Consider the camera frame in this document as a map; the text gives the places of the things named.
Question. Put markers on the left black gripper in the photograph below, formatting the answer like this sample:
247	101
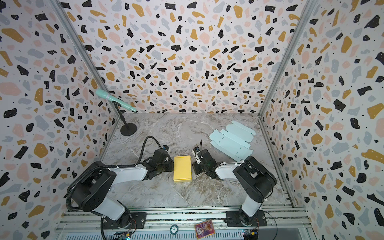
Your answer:
166	163

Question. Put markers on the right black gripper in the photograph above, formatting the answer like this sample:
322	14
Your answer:
198	165

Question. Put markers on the yellow paper box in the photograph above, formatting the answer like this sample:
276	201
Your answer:
182	169

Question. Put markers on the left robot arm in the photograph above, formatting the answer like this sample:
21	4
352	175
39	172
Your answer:
89	191

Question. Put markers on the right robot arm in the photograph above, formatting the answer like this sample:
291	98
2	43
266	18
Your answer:
256	180

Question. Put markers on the light blue flat paper box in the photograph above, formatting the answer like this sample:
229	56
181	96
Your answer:
234	141

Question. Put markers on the black microphone stand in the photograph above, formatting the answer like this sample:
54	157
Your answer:
128	129

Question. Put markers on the colourful card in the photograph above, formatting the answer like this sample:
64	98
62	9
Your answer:
204	229

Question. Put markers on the round teal sticker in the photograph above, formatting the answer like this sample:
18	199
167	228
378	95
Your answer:
174	229

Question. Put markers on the mint green microphone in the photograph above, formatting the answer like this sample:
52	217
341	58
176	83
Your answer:
107	96

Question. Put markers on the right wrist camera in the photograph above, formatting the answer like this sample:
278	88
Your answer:
197	154

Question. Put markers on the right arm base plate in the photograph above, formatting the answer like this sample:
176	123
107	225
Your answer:
240	219

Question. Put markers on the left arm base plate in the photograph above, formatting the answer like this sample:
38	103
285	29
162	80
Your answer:
128	221

